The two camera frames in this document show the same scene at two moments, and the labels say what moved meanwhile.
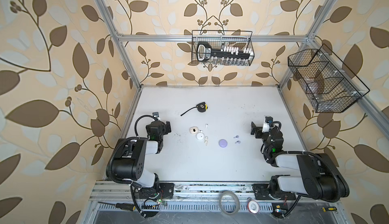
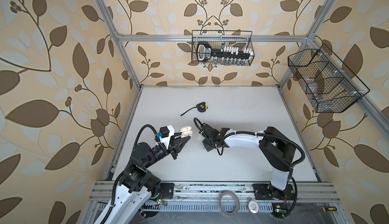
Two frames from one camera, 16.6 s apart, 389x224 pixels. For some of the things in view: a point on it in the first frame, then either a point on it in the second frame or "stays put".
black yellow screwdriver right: x=329 y=208 stays put
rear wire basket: x=222 y=47 stays put
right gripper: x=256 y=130 → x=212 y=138
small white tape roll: x=253 y=207 stays put
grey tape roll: x=237 y=200 stays put
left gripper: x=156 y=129 → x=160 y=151
